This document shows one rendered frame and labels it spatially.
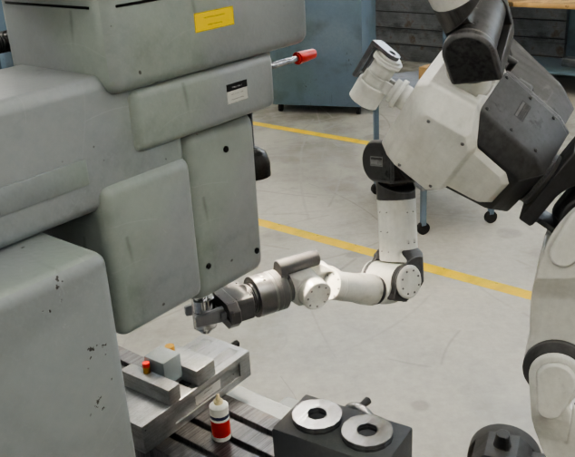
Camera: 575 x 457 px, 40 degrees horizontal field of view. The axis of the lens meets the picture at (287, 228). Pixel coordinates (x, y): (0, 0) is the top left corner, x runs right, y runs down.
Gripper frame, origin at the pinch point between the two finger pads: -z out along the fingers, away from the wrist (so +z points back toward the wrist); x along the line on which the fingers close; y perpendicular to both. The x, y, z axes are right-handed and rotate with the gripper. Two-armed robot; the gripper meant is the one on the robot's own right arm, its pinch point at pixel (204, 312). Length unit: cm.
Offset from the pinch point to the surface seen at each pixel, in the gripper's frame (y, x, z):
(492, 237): 124, -195, 263
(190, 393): 22.7, -7.1, -2.7
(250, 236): -17.3, 7.5, 8.2
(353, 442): 9.4, 40.3, 8.8
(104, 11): -63, 21, -17
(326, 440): 10.7, 36.0, 6.2
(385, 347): 123, -130, 137
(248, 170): -30.1, 7.2, 9.1
